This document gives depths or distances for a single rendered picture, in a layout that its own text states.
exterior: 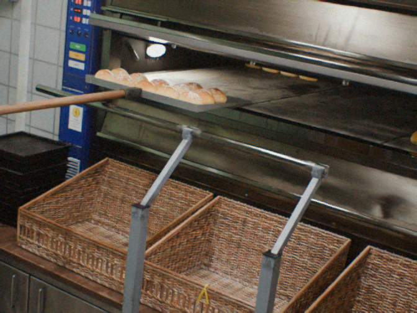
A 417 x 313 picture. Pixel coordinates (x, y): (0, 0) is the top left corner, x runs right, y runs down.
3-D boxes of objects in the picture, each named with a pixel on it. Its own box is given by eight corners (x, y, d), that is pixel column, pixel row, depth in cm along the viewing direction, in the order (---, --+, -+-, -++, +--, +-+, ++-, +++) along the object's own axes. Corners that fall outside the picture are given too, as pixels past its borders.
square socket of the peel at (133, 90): (125, 99, 281) (126, 90, 280) (118, 97, 283) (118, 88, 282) (141, 97, 289) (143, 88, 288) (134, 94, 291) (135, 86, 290)
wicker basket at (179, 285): (209, 261, 301) (218, 193, 294) (341, 312, 272) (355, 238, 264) (128, 299, 262) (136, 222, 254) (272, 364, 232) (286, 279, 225)
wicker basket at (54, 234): (102, 217, 332) (107, 155, 325) (208, 259, 302) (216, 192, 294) (12, 245, 293) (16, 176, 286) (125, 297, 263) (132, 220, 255)
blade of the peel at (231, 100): (197, 112, 275) (197, 104, 274) (85, 81, 304) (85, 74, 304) (252, 102, 303) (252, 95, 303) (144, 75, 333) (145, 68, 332)
